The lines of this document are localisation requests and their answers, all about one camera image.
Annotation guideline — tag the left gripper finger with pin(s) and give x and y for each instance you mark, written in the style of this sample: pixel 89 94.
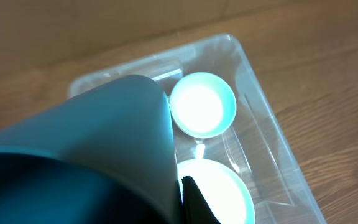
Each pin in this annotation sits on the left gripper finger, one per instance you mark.
pixel 195 207

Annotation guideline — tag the light blue plate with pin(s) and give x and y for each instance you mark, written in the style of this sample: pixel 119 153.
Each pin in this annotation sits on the light blue plate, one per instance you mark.
pixel 224 191

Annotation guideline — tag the light blue bowl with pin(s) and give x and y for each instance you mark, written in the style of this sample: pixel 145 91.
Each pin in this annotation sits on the light blue bowl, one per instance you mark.
pixel 203 105

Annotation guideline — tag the dark blue cup front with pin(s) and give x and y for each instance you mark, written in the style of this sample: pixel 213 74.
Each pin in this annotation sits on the dark blue cup front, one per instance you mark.
pixel 104 156

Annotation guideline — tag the clear plastic storage bin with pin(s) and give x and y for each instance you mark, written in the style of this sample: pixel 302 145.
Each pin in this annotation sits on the clear plastic storage bin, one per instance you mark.
pixel 254 147

